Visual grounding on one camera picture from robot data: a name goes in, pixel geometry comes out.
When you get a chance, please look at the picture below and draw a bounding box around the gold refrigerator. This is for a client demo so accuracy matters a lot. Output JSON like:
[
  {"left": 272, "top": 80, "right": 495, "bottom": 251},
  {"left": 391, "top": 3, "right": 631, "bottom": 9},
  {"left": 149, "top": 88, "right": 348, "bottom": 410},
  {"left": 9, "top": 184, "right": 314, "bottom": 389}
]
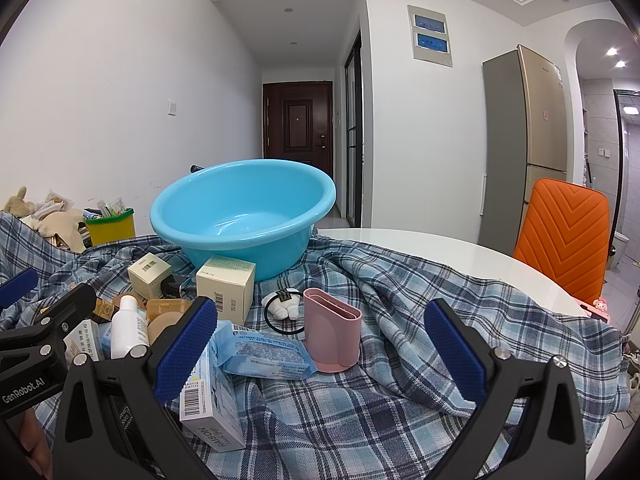
[{"left": 477, "top": 44, "right": 568, "bottom": 261}]

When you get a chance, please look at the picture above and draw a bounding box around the orange chair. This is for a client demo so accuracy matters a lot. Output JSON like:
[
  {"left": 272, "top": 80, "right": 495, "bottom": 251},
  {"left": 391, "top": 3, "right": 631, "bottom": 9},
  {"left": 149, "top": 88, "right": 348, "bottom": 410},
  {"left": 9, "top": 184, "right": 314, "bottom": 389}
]
[{"left": 513, "top": 178, "right": 612, "bottom": 306}]

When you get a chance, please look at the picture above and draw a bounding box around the pile of small packets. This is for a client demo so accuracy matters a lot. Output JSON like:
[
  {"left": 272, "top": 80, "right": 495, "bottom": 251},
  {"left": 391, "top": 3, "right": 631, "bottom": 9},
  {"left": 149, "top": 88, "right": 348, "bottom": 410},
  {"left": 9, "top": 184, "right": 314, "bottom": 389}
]
[{"left": 97, "top": 197, "right": 133, "bottom": 218}]

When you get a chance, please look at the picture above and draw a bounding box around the blue wet wipes packet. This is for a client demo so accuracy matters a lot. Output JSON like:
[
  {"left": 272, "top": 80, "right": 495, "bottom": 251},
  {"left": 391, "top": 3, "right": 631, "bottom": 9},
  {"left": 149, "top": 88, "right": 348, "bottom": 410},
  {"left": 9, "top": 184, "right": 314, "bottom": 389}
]
[{"left": 210, "top": 321, "right": 318, "bottom": 380}]

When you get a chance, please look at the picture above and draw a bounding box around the white and blue barcode box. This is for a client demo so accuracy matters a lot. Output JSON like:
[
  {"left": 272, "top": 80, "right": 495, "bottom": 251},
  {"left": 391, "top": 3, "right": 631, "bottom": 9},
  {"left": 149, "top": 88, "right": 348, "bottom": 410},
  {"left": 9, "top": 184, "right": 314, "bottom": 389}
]
[{"left": 179, "top": 360, "right": 247, "bottom": 453}]

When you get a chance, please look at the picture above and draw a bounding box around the dark brown door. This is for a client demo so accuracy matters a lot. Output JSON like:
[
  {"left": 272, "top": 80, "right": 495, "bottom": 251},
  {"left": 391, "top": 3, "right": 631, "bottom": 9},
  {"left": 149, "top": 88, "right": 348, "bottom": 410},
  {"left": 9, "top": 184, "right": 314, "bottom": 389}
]
[{"left": 263, "top": 81, "right": 334, "bottom": 181}]

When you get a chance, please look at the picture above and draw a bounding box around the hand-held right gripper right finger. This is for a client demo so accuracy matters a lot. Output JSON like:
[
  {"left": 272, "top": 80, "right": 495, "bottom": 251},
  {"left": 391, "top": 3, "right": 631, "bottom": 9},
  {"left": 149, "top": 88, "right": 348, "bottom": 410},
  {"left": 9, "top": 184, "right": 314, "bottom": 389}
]
[{"left": 422, "top": 298, "right": 587, "bottom": 480}]

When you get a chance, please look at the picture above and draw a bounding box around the person's left hand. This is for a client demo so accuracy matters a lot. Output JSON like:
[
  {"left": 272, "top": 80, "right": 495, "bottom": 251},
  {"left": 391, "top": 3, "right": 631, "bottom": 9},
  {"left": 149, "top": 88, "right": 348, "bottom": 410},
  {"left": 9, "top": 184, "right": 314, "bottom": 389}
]
[{"left": 20, "top": 407, "right": 55, "bottom": 480}]

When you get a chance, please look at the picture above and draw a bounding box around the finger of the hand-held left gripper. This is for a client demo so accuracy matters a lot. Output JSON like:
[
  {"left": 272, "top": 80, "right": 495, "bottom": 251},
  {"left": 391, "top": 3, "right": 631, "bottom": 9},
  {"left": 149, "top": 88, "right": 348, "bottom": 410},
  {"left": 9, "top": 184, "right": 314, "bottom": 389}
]
[
  {"left": 0, "top": 283, "right": 98, "bottom": 358},
  {"left": 0, "top": 267, "right": 41, "bottom": 308}
]

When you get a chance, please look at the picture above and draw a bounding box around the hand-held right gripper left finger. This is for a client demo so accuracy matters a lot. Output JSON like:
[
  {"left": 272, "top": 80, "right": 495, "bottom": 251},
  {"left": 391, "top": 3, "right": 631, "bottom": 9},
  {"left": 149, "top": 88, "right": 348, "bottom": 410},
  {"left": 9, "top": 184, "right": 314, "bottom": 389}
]
[{"left": 51, "top": 296, "right": 221, "bottom": 480}]

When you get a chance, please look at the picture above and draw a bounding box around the pink plastic holder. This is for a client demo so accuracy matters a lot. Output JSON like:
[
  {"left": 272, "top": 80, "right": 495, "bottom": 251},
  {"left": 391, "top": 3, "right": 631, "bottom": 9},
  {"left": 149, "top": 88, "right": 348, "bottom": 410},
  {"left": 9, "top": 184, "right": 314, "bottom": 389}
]
[{"left": 303, "top": 287, "right": 362, "bottom": 374}]

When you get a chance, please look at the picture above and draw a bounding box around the small cream box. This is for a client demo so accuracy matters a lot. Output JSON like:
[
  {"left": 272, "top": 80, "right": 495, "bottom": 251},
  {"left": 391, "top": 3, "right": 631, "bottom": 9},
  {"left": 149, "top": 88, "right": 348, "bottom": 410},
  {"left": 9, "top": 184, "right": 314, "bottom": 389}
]
[{"left": 127, "top": 253, "right": 172, "bottom": 300}]

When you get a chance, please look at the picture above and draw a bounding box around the gold wrapped candy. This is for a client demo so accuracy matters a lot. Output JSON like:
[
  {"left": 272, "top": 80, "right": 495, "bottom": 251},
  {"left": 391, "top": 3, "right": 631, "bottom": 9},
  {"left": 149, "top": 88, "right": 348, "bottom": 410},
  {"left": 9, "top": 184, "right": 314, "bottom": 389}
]
[{"left": 92, "top": 297, "right": 121, "bottom": 323}]

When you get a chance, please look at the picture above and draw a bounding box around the large cream box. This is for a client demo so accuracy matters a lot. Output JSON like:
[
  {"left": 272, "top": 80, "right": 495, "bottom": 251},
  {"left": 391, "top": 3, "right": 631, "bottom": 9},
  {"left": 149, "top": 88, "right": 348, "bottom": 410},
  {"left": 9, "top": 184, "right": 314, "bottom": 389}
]
[{"left": 195, "top": 255, "right": 257, "bottom": 326}]

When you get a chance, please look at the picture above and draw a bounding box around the beige plush rabbit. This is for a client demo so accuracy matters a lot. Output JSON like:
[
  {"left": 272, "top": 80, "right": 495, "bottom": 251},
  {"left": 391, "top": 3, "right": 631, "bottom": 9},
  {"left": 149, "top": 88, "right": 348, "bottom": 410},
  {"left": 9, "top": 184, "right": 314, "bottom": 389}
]
[{"left": 4, "top": 186, "right": 36, "bottom": 218}]

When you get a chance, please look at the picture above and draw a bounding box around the blue plaid cloth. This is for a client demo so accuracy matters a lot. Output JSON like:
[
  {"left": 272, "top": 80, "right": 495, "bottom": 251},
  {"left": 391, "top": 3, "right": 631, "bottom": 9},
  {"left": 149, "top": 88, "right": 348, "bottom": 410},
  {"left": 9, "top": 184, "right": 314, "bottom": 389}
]
[{"left": 0, "top": 210, "right": 632, "bottom": 480}]

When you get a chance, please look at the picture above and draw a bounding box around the wall electrical panel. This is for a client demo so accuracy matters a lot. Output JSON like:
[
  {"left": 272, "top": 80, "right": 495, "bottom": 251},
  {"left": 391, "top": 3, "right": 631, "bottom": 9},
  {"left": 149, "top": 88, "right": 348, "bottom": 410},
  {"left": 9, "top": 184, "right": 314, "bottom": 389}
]
[{"left": 407, "top": 5, "right": 455, "bottom": 67}]

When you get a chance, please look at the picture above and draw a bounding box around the black hair tie white plush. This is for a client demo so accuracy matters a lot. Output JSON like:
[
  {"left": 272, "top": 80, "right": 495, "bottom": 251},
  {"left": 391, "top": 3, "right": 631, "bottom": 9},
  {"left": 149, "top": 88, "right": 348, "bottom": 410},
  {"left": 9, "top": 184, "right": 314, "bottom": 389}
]
[{"left": 262, "top": 287, "right": 308, "bottom": 336}]

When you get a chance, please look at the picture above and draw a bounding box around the black framed sliding door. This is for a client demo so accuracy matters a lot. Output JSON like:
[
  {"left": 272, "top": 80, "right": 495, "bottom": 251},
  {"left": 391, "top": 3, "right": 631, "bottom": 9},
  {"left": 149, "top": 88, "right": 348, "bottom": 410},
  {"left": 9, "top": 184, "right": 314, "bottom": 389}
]
[{"left": 344, "top": 30, "right": 363, "bottom": 228}]

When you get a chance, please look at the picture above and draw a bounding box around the yellow bin green rim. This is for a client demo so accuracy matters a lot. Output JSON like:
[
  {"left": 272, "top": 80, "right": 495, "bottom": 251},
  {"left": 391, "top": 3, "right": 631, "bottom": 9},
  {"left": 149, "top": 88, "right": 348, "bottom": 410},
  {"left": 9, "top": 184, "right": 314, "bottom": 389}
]
[{"left": 84, "top": 207, "right": 137, "bottom": 247}]

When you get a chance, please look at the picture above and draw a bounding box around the blue plastic basin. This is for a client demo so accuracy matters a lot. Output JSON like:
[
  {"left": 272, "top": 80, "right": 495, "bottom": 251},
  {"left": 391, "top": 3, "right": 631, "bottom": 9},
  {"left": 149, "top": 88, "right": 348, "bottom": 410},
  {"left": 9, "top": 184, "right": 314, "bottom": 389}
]
[{"left": 150, "top": 159, "right": 337, "bottom": 282}]

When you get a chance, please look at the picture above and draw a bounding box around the white medicine box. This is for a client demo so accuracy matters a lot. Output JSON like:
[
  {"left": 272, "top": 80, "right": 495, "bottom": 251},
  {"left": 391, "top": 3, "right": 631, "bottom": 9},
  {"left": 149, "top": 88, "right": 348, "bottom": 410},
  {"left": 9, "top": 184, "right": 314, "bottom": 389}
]
[{"left": 62, "top": 319, "right": 106, "bottom": 366}]

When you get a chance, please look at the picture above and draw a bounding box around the white plastic bottle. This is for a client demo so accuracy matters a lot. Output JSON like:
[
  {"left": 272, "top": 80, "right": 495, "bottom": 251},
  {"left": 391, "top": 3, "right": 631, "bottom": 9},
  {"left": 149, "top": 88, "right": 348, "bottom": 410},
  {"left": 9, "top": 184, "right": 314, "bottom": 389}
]
[{"left": 110, "top": 295, "right": 151, "bottom": 360}]

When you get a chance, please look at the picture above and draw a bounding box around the round beige puff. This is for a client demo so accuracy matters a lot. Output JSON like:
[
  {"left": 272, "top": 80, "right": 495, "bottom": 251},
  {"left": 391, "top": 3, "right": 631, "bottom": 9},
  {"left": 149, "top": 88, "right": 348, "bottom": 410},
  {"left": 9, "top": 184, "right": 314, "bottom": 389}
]
[{"left": 147, "top": 312, "right": 188, "bottom": 346}]

